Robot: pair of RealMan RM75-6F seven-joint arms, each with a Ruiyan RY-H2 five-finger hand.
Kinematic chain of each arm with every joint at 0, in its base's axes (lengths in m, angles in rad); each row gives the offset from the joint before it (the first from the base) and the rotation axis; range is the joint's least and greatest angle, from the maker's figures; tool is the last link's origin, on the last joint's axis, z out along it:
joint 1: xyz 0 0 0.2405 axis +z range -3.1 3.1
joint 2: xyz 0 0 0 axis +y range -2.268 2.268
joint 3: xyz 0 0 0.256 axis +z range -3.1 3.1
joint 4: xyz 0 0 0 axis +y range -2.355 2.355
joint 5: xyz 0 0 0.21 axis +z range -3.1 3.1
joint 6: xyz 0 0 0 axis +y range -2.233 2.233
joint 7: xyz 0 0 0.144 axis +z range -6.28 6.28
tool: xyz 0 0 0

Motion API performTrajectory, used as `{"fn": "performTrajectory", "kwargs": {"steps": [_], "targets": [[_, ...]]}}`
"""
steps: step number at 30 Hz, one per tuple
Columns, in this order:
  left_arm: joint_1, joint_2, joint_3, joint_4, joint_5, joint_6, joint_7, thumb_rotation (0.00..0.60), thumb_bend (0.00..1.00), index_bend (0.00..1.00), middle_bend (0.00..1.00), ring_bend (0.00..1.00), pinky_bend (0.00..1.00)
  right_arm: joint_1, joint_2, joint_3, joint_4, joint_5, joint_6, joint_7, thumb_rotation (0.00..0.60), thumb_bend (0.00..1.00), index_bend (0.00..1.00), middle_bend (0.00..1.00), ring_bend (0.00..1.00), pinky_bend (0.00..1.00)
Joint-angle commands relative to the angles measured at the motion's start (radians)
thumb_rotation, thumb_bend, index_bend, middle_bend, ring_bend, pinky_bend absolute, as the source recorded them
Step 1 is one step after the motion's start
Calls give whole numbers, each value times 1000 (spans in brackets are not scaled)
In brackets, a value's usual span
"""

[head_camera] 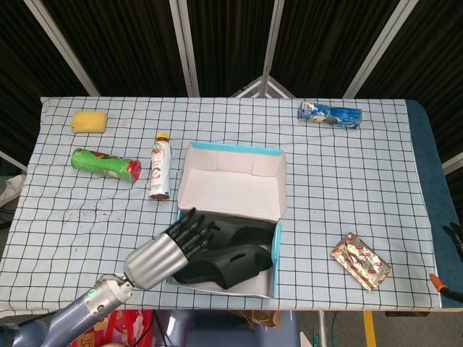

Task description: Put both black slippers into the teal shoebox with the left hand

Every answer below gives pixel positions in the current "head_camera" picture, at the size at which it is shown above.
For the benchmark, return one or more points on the orange-tipped black clamp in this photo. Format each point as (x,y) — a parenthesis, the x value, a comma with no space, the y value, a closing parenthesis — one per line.
(440,283)

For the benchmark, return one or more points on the white drink bottle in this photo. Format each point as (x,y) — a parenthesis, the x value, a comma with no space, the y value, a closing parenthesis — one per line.
(161,166)

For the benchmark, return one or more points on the black slipper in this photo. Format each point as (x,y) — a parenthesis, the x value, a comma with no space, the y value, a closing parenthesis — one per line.
(224,267)
(253,231)

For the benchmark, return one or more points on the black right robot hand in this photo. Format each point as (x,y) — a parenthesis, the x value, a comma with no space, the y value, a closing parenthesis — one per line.
(456,235)

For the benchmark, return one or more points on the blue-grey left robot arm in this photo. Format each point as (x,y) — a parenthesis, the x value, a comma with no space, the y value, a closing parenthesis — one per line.
(72,318)

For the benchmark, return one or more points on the black white-framed folding screen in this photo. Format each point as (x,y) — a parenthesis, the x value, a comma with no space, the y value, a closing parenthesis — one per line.
(126,43)

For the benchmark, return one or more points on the light blue shoe box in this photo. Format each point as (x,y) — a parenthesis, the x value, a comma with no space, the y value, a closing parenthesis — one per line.
(231,188)

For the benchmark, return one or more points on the blue snack package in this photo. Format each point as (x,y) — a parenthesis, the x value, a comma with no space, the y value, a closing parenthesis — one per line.
(329,115)

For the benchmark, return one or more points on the gold red candy packet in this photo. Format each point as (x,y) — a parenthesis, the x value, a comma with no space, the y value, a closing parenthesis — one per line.
(361,260)

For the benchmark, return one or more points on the red patterned bag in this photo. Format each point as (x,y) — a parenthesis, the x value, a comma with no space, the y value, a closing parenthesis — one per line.
(137,325)

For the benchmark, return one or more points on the checkered tablecloth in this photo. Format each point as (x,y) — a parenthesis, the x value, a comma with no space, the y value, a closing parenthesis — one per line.
(361,180)

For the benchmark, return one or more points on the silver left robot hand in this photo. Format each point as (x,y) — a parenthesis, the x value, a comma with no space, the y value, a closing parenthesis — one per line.
(159,258)

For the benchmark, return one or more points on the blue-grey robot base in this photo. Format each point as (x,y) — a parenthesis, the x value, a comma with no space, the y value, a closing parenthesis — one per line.
(224,332)

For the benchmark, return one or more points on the brown paper bag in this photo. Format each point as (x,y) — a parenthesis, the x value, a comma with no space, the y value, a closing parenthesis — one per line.
(262,318)

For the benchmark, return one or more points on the metal table leg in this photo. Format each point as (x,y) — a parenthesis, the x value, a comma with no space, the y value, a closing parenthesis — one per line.
(322,329)

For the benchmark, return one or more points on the yellow sponge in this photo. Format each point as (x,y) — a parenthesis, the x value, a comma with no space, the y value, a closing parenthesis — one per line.
(88,122)

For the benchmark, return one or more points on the green chips can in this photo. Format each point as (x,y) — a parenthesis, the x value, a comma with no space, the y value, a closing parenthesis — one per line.
(101,164)

